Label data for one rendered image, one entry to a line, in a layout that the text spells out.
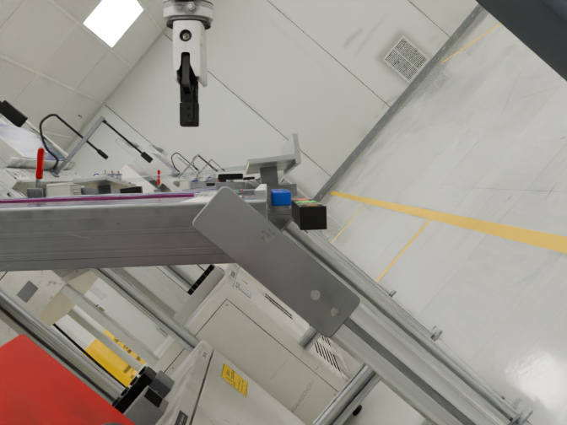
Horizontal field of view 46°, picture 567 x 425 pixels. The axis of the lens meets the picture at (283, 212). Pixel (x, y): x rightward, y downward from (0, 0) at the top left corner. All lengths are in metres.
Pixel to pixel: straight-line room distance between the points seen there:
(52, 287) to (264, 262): 1.66
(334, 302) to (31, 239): 0.30
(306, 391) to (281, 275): 1.62
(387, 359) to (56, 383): 0.38
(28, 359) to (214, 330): 1.82
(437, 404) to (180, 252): 0.29
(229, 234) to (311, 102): 8.23
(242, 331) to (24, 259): 1.52
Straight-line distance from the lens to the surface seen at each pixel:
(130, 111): 8.97
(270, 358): 2.19
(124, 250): 0.68
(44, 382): 0.36
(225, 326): 2.17
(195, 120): 1.15
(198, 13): 1.15
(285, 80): 8.84
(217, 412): 1.11
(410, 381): 0.66
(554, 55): 1.24
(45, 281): 2.24
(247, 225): 0.61
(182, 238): 0.66
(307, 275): 0.62
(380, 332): 0.64
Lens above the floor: 0.73
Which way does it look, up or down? 3 degrees down
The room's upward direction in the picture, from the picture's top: 50 degrees counter-clockwise
